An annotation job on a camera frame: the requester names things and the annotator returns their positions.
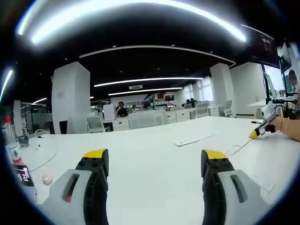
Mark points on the person's right hand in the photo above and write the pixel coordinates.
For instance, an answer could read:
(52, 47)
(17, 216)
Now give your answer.
(277, 124)

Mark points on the large dark monitor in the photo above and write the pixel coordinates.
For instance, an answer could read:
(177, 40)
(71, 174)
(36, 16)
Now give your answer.
(262, 44)

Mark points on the black monitor stand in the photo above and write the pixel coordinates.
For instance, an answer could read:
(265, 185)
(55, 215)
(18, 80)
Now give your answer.
(264, 82)

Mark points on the white socket holder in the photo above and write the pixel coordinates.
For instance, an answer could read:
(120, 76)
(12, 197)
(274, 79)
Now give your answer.
(195, 138)

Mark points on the short curved ceiling light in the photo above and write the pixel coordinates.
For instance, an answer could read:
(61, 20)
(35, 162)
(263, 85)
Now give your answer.
(145, 91)

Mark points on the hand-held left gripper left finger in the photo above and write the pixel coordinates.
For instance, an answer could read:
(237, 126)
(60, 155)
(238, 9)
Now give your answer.
(77, 192)

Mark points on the clear bottle red cap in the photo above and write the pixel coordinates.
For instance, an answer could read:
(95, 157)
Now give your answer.
(11, 140)

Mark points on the small black display device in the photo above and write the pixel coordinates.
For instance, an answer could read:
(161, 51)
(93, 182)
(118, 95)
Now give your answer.
(22, 175)

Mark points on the long curved ceiling light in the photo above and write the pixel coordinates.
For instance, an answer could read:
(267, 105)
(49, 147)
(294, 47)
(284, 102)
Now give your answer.
(150, 81)

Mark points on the wide bright ceiling light strip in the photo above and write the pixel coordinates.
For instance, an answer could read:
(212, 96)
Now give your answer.
(58, 23)

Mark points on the narrow white pillar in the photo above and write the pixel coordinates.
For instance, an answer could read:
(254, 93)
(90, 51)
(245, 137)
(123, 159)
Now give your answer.
(18, 117)

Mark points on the small grey holder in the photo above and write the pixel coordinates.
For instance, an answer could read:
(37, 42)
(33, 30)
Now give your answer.
(24, 140)

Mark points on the white appliance cabinet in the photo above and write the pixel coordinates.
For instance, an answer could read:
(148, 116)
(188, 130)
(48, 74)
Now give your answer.
(109, 112)

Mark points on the small white ball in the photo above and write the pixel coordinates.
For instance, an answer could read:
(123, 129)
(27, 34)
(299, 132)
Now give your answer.
(47, 178)

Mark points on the white monitor desk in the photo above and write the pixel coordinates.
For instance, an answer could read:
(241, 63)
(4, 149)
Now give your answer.
(257, 103)

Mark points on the row of white desks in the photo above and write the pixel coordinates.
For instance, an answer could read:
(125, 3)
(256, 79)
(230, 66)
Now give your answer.
(178, 114)

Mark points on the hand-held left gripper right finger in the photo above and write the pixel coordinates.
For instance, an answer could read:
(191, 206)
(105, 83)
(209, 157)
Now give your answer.
(232, 194)

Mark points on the small dark monitor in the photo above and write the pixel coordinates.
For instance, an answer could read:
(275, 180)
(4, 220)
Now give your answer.
(286, 57)

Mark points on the white mesh office chair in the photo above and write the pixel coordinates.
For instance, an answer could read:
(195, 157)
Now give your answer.
(228, 108)
(138, 120)
(95, 124)
(202, 109)

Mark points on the wide white square pillar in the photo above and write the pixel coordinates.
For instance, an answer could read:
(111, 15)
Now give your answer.
(70, 98)

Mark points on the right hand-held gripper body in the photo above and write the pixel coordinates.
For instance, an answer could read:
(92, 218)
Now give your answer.
(269, 111)

